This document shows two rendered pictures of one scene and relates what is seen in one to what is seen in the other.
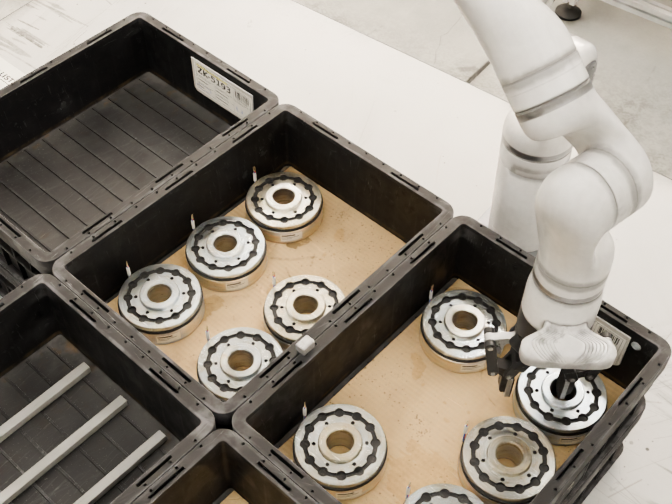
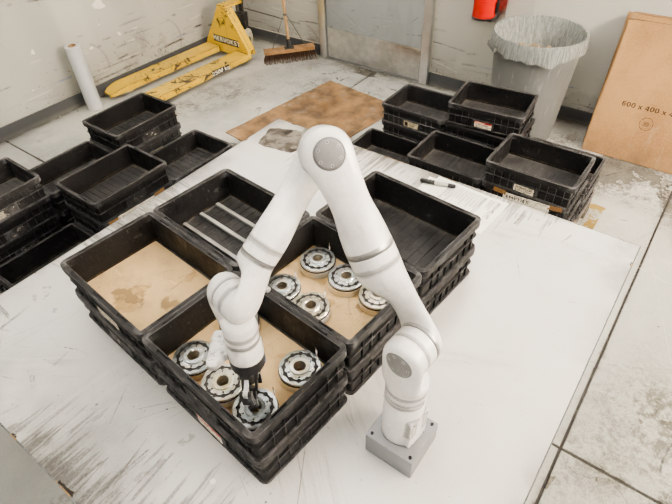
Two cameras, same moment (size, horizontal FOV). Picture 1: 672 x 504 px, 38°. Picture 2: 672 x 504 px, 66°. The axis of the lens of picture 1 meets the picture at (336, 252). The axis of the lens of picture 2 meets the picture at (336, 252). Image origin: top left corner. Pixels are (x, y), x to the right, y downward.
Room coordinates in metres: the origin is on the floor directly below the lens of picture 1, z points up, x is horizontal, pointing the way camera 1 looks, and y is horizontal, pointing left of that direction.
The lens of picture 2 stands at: (0.80, -0.87, 1.89)
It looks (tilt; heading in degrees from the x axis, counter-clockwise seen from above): 43 degrees down; 92
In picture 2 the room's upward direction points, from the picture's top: 3 degrees counter-clockwise
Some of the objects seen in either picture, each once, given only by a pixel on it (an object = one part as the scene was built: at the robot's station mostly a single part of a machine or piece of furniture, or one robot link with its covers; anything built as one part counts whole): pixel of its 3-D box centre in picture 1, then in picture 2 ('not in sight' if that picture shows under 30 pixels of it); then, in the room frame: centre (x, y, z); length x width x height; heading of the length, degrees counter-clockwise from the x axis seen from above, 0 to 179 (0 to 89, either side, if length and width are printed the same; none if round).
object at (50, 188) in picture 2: not in sight; (83, 192); (-0.57, 1.34, 0.31); 0.40 x 0.30 x 0.34; 53
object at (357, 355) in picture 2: (261, 270); (329, 288); (0.76, 0.09, 0.87); 0.40 x 0.30 x 0.11; 138
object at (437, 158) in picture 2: not in sight; (451, 181); (1.36, 1.34, 0.31); 0.40 x 0.30 x 0.34; 143
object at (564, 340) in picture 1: (566, 304); (234, 343); (0.57, -0.23, 1.05); 0.11 x 0.09 x 0.06; 178
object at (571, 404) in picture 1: (562, 390); (254, 407); (0.59, -0.26, 0.86); 0.05 x 0.05 x 0.01
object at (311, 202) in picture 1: (283, 199); (377, 294); (0.88, 0.07, 0.86); 0.10 x 0.10 x 0.01
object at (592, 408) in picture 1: (561, 392); (255, 408); (0.59, -0.26, 0.86); 0.10 x 0.10 x 0.01
